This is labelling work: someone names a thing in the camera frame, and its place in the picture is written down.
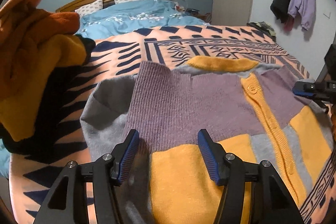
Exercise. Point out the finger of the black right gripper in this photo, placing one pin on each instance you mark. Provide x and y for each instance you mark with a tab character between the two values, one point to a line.
306	89

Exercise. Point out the grey purple yellow knit cardigan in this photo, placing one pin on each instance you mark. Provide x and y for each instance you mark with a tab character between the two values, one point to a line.
246	106

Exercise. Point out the orange navy patterned blanket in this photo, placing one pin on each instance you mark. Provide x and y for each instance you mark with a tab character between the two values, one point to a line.
31	176

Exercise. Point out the wooden nightstand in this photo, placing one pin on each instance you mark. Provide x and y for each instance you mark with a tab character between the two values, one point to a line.
183	8

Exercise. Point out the orange folded garment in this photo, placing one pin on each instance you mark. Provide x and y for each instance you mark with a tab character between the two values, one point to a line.
24	27

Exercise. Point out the right hand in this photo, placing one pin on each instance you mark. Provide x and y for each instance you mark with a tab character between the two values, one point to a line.
333	119

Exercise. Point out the blue floral duvet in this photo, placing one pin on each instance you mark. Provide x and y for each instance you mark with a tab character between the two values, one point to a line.
117	20

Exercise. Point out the mustard yellow folded garment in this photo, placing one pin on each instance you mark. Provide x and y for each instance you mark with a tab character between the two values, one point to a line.
19	111

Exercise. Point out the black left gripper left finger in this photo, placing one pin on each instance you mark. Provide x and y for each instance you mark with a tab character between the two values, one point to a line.
66	201

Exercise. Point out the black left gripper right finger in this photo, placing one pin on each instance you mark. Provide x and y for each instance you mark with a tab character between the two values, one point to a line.
270	202

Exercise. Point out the clothes pile by wall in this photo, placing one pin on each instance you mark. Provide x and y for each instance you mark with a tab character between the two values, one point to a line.
265	28

